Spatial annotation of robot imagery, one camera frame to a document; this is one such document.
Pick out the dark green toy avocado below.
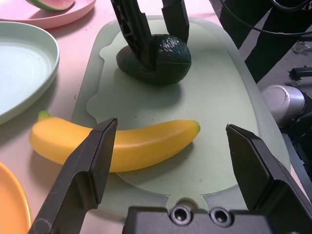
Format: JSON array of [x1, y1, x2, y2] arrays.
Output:
[[116, 34, 192, 86]]

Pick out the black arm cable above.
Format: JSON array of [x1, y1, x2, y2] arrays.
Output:
[[219, 0, 312, 36]]

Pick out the mint green plastic plate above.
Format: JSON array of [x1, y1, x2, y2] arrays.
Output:
[[0, 21, 60, 125]]

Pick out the green silicone cutting mat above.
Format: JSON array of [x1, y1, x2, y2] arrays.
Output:
[[70, 15, 292, 217]]

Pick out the bystander legs black trousers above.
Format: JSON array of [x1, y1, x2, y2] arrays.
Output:
[[218, 0, 277, 84]]

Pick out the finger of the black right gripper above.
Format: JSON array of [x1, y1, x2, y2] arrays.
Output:
[[110, 0, 157, 72], [161, 0, 190, 42]]

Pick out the pink plastic plate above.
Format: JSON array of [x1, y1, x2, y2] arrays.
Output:
[[0, 0, 96, 29]]

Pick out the yellow toy banana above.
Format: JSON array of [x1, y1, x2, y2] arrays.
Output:
[[29, 110, 201, 173]]

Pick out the yellow plastic plate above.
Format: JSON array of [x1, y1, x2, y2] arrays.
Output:
[[0, 162, 33, 234]]

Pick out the black wheeled stand frame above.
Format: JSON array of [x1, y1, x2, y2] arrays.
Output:
[[287, 66, 312, 86]]

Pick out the red toy watermelon slice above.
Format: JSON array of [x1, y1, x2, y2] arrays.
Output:
[[25, 0, 76, 12]]

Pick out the grey black robot torso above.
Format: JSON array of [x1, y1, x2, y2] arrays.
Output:
[[260, 84, 312, 171]]

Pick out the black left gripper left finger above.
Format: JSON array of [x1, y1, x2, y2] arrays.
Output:
[[28, 117, 119, 234]]

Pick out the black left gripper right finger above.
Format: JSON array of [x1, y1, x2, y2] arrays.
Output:
[[225, 123, 312, 234]]

